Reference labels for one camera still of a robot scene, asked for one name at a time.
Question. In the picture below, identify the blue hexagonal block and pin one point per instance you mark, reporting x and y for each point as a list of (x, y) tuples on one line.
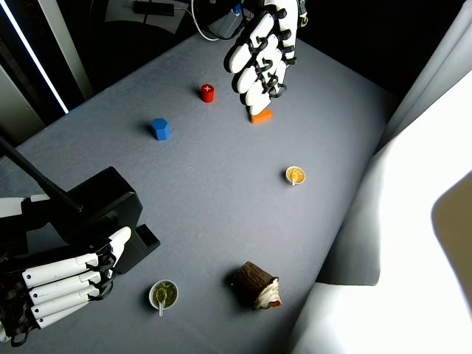
[(160, 129)]

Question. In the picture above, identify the toy latte coffee cup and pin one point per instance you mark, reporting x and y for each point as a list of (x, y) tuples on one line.
[(295, 175)]

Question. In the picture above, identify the grey box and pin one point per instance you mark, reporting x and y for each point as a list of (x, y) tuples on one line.
[(225, 24)]

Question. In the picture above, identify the brown toy cupcake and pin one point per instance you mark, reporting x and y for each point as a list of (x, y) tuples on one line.
[(252, 282)]

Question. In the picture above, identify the orange triangular block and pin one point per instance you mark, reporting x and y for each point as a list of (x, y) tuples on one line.
[(261, 116)]

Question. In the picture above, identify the red cylinder block white cross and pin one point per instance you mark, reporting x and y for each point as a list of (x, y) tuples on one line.
[(207, 93)]

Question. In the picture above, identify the white upright post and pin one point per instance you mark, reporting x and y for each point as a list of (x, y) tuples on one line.
[(66, 44)]

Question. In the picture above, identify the white light bar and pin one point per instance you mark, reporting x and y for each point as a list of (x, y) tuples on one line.
[(37, 62)]

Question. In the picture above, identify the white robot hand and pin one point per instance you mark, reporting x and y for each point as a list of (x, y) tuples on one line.
[(258, 48), (55, 274)]

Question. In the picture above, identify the beige rounded panel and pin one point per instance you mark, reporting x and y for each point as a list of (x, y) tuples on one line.
[(453, 239)]

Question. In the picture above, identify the grey table cloth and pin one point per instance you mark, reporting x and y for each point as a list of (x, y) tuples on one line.
[(221, 206)]

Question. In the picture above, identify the white curtain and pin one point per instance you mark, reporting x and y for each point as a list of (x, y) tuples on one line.
[(405, 239)]

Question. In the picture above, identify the toy green soup bowl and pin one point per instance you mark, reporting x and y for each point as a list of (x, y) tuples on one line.
[(164, 293)]

